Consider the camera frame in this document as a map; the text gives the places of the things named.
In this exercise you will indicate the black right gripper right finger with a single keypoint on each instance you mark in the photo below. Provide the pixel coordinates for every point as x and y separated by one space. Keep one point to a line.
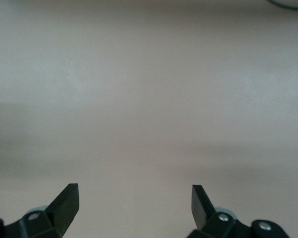
201 213

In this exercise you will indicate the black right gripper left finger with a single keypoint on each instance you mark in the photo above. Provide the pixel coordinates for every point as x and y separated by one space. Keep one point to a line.
59 213

